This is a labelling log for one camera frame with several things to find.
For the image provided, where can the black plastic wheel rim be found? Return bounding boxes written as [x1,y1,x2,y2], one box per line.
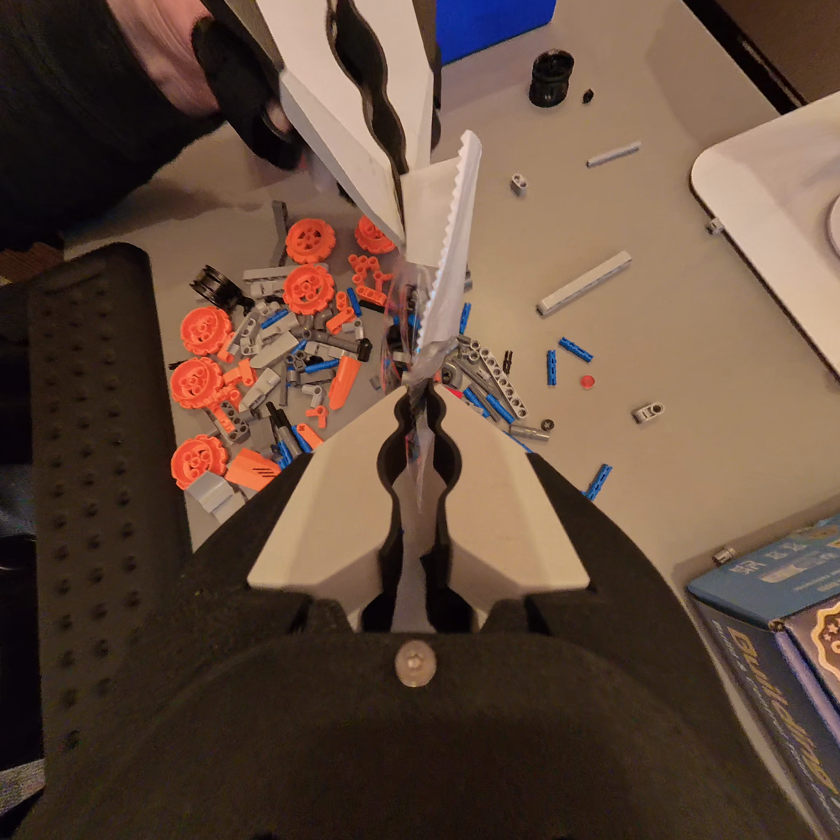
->
[528,50,575,108]
[189,264,244,309]

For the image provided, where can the set of orange toothed wheels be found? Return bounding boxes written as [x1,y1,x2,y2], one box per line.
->
[169,217,398,492]

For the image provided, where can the white backed clear parts bag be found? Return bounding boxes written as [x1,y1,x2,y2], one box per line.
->
[377,130,483,513]

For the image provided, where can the blue cardboard toy box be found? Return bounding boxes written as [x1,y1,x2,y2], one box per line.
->
[687,515,840,840]

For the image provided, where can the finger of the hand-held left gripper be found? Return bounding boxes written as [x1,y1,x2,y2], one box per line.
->
[255,0,411,245]
[338,0,442,173]

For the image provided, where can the thin grey axle piece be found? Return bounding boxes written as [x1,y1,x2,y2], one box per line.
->
[586,141,642,168]

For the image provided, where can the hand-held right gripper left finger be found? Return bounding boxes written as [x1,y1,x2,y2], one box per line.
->
[247,386,411,634]

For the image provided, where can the person's left hand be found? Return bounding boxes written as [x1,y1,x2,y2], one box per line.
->
[108,0,221,112]

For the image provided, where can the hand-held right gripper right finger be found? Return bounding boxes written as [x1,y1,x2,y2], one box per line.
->
[423,384,590,634]

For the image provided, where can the light grey long beam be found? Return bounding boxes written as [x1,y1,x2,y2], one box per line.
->
[537,251,632,318]

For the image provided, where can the blue labelled plastic bin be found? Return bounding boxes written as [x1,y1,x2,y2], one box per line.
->
[436,0,557,67]

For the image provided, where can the pile of small building pieces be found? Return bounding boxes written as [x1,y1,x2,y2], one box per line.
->
[169,200,559,519]

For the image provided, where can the white and wood book stand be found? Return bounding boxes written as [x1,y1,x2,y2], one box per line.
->
[689,92,840,382]

